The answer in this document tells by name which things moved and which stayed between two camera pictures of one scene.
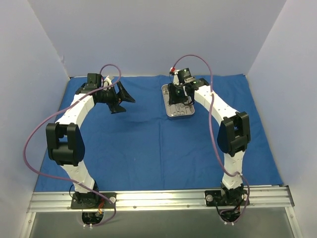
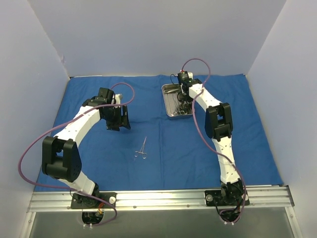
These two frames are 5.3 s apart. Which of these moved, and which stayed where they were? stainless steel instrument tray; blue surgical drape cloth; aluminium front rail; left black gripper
Moved: left black gripper
Stayed: aluminium front rail; blue surgical drape cloth; stainless steel instrument tray
